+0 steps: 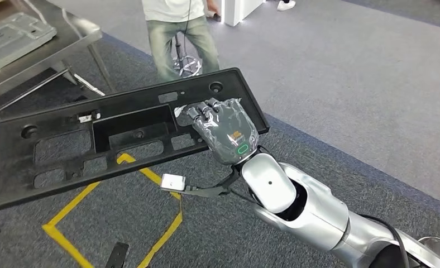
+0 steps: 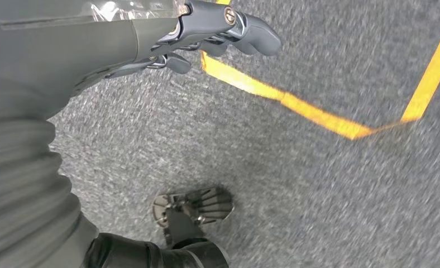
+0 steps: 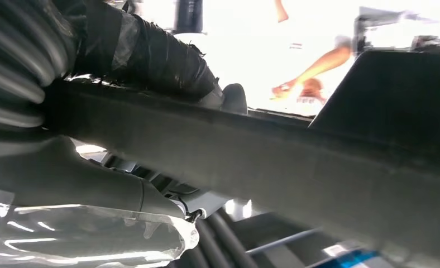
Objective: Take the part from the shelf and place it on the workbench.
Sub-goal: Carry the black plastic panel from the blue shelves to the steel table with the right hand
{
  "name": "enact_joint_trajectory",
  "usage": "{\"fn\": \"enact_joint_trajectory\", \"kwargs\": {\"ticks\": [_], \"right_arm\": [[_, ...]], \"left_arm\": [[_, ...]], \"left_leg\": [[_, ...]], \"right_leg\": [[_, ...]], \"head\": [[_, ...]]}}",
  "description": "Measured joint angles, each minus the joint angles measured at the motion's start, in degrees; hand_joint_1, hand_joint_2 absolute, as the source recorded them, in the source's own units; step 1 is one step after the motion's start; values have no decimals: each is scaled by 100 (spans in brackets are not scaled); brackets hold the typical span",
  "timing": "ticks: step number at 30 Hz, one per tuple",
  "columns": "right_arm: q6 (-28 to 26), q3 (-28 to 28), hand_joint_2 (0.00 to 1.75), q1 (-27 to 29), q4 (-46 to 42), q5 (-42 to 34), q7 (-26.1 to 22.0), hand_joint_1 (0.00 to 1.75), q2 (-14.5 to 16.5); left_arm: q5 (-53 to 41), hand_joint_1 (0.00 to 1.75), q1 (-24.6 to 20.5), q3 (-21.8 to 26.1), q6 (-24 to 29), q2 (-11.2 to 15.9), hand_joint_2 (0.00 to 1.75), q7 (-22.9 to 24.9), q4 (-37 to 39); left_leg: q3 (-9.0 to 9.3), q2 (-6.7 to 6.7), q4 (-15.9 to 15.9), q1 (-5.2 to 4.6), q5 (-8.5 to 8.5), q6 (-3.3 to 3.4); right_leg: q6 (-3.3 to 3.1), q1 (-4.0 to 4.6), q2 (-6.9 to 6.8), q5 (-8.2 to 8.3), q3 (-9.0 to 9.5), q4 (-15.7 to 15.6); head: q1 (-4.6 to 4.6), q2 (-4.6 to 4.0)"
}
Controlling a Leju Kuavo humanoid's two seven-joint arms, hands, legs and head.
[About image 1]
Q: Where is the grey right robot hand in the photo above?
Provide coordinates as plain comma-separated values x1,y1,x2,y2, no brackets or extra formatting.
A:
185,97,260,166

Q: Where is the black plastic frame part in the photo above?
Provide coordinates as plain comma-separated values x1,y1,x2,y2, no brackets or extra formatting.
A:
0,67,270,214

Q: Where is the black robot foot part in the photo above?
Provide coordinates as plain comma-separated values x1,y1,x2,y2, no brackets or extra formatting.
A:
105,242,130,268

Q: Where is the steel workbench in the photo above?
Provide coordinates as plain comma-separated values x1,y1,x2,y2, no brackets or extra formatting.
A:
0,0,115,121

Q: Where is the chrome stool base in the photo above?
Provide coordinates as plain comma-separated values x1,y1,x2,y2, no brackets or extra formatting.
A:
171,33,202,78

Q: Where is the white display stand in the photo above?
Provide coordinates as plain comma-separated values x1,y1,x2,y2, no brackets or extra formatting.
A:
219,0,265,27

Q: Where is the grey stamped metal panel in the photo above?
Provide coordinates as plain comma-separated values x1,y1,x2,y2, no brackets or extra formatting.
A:
0,12,57,78

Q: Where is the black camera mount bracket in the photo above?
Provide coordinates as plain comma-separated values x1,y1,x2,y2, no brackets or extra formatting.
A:
160,168,241,198

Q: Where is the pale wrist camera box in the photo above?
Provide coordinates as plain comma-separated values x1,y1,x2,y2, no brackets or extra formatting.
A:
160,173,186,192

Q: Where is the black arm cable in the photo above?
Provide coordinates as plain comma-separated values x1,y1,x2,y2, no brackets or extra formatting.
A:
358,214,409,268

